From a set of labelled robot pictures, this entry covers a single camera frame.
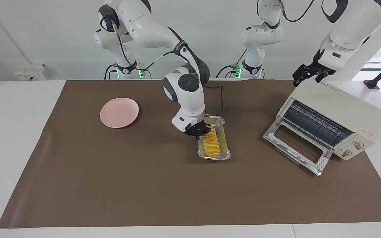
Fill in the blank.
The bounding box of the glazed bread roll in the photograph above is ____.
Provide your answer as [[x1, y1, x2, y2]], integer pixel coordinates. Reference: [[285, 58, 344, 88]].
[[202, 127, 220, 156]]

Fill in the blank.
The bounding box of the aluminium foil tray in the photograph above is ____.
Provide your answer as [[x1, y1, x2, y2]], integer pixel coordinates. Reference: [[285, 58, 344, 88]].
[[197, 116, 231, 161]]

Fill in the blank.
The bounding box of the white toaster oven body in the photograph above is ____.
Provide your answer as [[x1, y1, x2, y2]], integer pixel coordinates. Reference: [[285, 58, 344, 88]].
[[276, 79, 381, 161]]

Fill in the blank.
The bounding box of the glass oven door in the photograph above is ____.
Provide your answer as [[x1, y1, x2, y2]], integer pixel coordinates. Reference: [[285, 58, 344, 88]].
[[263, 116, 334, 176]]

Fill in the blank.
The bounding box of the brown table mat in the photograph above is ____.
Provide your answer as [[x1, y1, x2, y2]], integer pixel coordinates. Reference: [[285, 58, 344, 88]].
[[0, 79, 381, 228]]

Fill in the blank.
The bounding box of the pink round plate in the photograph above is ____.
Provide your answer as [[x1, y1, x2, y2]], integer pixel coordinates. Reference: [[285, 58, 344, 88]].
[[100, 97, 140, 129]]

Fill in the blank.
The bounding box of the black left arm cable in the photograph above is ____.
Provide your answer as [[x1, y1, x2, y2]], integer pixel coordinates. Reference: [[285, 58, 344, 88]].
[[278, 0, 315, 23]]

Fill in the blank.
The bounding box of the black base cable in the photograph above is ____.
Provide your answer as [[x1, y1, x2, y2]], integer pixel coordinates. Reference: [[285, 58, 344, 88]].
[[104, 64, 120, 80], [215, 49, 248, 79]]

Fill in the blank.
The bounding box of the white wall socket box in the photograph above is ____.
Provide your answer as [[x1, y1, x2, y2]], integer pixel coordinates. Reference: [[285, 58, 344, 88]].
[[15, 64, 51, 81]]

